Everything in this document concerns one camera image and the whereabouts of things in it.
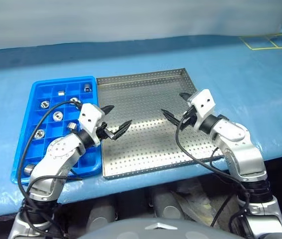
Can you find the perforated steel tray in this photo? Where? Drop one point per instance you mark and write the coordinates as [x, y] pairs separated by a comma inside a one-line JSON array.
[[143, 149]]

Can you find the grey rounded leg shell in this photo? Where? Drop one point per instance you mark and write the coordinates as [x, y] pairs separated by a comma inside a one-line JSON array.
[[166, 209], [101, 216]]

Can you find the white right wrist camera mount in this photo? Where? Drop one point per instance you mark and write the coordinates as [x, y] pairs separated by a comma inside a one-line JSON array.
[[203, 104]]

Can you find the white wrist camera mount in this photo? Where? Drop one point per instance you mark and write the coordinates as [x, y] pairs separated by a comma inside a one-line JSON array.
[[89, 117], [203, 104]]

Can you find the small metal roller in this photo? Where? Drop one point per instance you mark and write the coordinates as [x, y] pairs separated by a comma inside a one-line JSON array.
[[72, 125], [74, 100], [28, 169], [58, 115], [87, 87], [61, 93], [44, 104], [39, 134]]

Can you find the grey robot torso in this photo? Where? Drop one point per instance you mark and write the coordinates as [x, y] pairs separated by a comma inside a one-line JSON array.
[[155, 229]]

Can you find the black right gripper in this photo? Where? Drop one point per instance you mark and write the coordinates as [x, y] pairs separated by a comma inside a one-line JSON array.
[[189, 117]]

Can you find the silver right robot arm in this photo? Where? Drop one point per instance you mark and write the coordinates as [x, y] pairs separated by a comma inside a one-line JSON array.
[[240, 149]]

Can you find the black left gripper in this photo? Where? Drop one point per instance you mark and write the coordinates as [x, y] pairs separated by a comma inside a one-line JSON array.
[[104, 130]]

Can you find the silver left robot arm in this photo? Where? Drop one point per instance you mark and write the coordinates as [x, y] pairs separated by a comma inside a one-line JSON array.
[[58, 152]]

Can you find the blue plastic table cover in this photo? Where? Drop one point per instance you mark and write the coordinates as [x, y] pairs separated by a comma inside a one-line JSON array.
[[242, 87]]

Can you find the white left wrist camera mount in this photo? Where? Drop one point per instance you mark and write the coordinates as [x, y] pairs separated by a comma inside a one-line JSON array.
[[89, 117]]

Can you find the blue compartment plastic tray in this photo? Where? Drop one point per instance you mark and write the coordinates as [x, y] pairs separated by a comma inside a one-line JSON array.
[[37, 149]]

